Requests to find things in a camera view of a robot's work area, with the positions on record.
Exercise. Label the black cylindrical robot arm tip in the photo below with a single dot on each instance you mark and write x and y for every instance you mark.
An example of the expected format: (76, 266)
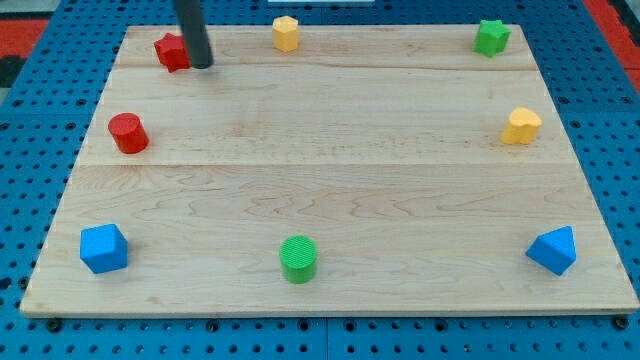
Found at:
(192, 23)

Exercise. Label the blue triangle block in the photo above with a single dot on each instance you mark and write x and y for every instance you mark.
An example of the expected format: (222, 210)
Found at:
(554, 250)

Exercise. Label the light wooden board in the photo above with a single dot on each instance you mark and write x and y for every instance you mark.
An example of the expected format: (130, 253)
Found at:
(380, 143)

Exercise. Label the green cylinder block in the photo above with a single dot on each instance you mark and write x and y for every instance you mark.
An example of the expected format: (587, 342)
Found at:
(298, 258)

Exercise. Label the yellow hexagon block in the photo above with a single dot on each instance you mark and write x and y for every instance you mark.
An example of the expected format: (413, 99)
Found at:
(285, 33)

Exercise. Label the red star block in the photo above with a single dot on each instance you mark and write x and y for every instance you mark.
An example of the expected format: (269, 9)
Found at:
(171, 52)

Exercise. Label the red cylinder block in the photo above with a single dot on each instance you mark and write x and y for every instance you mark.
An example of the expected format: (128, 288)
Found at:
(128, 133)

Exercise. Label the yellow heart block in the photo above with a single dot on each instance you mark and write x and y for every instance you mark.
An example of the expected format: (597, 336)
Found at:
(522, 127)

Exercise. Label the green star block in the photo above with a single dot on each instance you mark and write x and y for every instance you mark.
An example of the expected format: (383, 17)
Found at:
(491, 38)

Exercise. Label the blue cube block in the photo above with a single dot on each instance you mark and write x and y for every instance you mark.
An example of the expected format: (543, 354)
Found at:
(103, 248)

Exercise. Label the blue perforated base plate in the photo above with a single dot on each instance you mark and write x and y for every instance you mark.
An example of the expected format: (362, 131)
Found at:
(47, 111)

